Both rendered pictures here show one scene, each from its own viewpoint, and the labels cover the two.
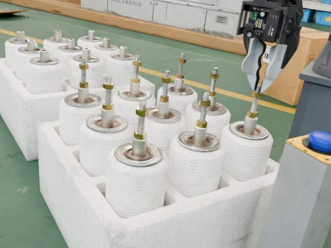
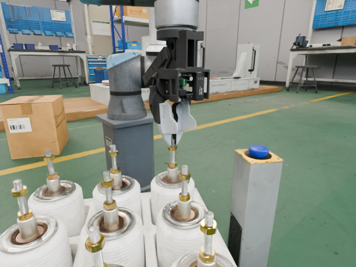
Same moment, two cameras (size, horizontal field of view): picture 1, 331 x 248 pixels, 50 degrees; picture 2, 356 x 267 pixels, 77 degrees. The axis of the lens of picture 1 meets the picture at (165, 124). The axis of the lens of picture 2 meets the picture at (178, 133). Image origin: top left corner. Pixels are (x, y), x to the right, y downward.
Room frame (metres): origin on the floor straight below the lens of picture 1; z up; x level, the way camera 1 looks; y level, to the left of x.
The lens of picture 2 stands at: (0.43, 0.23, 0.49)
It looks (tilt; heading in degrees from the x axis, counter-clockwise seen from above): 17 degrees down; 294
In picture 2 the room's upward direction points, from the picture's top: straight up
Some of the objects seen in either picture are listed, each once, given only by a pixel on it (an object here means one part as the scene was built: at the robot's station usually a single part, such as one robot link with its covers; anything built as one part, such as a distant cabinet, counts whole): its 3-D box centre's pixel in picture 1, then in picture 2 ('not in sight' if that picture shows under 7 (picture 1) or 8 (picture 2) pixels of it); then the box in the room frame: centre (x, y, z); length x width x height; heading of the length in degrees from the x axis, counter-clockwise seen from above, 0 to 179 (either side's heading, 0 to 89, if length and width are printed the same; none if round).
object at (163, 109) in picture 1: (163, 108); (110, 216); (0.64, 0.01, 0.26); 0.02 x 0.02 x 0.03
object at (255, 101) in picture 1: (254, 105); (172, 156); (0.62, -0.16, 0.30); 0.01 x 0.01 x 0.08
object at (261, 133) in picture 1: (248, 131); (172, 179); (0.62, -0.16, 0.25); 0.08 x 0.08 x 0.01
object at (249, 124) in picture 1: (249, 124); (172, 174); (0.62, -0.16, 0.26); 0.02 x 0.02 x 0.03
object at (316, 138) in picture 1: (322, 142); (258, 152); (0.45, -0.22, 0.32); 0.04 x 0.04 x 0.02
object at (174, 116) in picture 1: (162, 114); (112, 223); (0.64, 0.01, 0.25); 0.08 x 0.08 x 0.01
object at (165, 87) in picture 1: (165, 89); (108, 194); (0.64, 0.01, 0.30); 0.01 x 0.01 x 0.08
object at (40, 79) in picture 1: (45, 93); not in sight; (0.92, 0.34, 0.16); 0.10 x 0.10 x 0.18
